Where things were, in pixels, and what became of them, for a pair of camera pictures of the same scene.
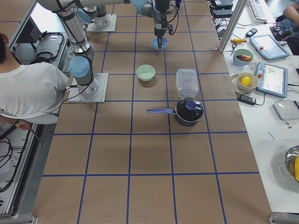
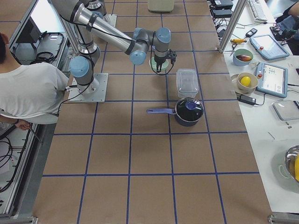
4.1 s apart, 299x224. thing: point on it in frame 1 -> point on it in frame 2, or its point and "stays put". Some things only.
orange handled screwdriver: x=238 y=40 stays put
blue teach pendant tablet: x=267 y=47 stays put
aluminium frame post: x=240 y=5 stays put
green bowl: x=145 y=72 -> x=153 y=65
